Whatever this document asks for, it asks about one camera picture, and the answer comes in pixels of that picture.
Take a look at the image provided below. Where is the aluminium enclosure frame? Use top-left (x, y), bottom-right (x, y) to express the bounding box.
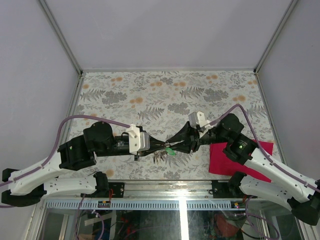
top-left (24, 0), bottom-right (307, 240)

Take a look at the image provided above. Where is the large metal keyring with clips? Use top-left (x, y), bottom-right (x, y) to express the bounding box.
top-left (152, 140), bottom-right (185, 165)

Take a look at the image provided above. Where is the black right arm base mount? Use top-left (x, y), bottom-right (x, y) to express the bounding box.
top-left (208, 171), bottom-right (257, 199)

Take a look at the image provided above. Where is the floral patterned table mat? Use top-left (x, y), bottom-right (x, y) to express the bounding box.
top-left (67, 70), bottom-right (276, 180)

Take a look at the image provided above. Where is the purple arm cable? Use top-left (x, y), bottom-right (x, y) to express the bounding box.
top-left (0, 115), bottom-right (132, 209)
top-left (209, 104), bottom-right (320, 192)

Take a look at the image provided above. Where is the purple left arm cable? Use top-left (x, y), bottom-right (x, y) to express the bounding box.
top-left (0, 115), bottom-right (132, 209)

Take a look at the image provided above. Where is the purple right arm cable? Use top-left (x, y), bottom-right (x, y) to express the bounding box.
top-left (209, 104), bottom-right (320, 192)

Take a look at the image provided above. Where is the grey slotted cable duct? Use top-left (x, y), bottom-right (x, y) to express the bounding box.
top-left (45, 199), bottom-right (233, 210)

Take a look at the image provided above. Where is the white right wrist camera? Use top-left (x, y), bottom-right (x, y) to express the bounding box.
top-left (188, 111), bottom-right (213, 133)

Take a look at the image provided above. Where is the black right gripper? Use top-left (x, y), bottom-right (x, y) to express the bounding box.
top-left (165, 120), bottom-right (231, 154)

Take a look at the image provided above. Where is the green tagged key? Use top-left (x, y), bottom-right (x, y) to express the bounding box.
top-left (165, 147), bottom-right (176, 156)

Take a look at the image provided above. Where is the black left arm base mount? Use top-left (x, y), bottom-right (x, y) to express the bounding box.
top-left (92, 172), bottom-right (125, 199)

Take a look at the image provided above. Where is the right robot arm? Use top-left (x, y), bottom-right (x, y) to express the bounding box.
top-left (167, 111), bottom-right (320, 226)

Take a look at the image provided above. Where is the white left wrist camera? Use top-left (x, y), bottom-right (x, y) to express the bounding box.
top-left (125, 124), bottom-right (151, 155)

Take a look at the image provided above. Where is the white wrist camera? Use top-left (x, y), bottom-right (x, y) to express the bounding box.
top-left (188, 111), bottom-right (213, 133)
top-left (125, 124), bottom-right (151, 155)

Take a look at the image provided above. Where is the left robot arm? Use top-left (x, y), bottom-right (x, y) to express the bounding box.
top-left (0, 121), bottom-right (166, 208)

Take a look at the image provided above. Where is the red folded cloth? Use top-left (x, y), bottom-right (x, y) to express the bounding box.
top-left (208, 139), bottom-right (273, 183)

